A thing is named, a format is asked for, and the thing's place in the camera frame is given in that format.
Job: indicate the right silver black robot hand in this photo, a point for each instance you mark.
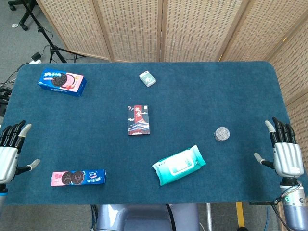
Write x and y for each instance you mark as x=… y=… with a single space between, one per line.
x=287 y=157

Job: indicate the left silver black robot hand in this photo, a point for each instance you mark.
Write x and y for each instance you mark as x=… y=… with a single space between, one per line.
x=7 y=156

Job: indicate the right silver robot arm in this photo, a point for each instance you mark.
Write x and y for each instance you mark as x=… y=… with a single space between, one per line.
x=294 y=204

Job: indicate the slim blue pink Oreo box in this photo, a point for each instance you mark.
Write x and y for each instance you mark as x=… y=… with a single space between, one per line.
x=78 y=177

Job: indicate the yellow table leg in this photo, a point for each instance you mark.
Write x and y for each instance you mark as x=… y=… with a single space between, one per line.
x=239 y=214

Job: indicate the large blue pink Oreo box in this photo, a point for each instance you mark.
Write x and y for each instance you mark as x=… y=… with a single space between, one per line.
x=62 y=82

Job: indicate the white power strip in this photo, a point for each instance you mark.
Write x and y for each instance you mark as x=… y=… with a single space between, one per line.
x=33 y=62

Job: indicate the chrome metal table leg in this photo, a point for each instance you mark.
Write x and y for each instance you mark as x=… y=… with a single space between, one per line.
x=209 y=216

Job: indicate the black power adapter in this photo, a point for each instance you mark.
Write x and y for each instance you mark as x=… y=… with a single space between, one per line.
x=36 y=56

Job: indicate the teal wet wipes pack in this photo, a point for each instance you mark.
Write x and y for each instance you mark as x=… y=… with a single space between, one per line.
x=179 y=164

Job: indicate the black tripod stand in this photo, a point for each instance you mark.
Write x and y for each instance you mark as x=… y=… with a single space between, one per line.
x=45 y=36

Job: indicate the dark red palace print box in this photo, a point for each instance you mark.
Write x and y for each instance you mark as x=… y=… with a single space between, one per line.
x=138 y=119

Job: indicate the blue felt table cover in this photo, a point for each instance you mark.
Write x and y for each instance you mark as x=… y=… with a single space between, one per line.
x=149 y=149

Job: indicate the black office chair base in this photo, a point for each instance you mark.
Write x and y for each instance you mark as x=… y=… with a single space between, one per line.
x=20 y=12

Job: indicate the silver robot torso base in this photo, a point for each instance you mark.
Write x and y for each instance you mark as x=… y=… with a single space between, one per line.
x=146 y=217

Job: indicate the small white green card box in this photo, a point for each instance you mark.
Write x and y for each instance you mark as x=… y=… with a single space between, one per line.
x=147 y=78

